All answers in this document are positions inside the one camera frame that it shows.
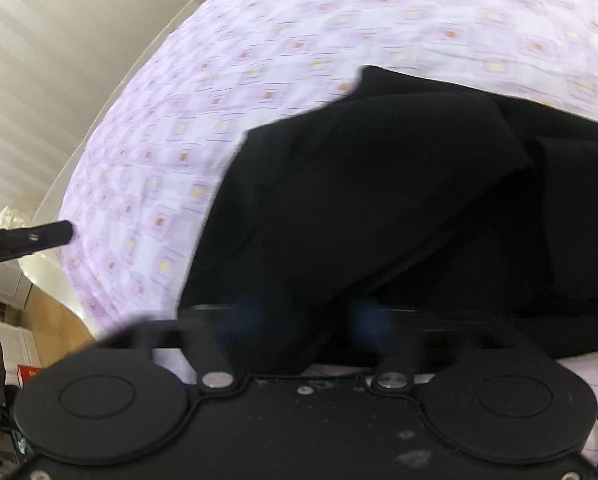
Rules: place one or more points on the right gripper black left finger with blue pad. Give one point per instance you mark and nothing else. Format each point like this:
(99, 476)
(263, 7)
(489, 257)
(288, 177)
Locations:
(209, 333)

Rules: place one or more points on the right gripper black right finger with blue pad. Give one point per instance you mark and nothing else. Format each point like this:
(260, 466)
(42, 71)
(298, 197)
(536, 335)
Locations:
(394, 335)

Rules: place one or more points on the black pants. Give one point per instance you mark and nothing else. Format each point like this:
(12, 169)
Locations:
(406, 193)

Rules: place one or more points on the purple patterned bed sheet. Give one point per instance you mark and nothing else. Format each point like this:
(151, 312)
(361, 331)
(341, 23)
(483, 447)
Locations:
(148, 174)

